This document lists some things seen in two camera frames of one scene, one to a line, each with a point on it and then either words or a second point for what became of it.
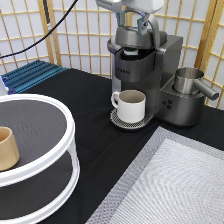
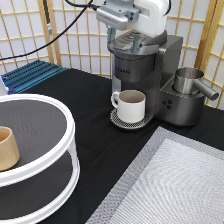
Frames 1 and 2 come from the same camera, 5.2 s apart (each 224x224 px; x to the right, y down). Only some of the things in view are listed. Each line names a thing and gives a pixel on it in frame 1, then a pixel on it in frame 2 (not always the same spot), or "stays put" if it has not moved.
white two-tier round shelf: (47, 175) stays put
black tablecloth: (105, 152) stays put
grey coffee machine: (152, 64) stays put
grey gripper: (142, 23) → (117, 14)
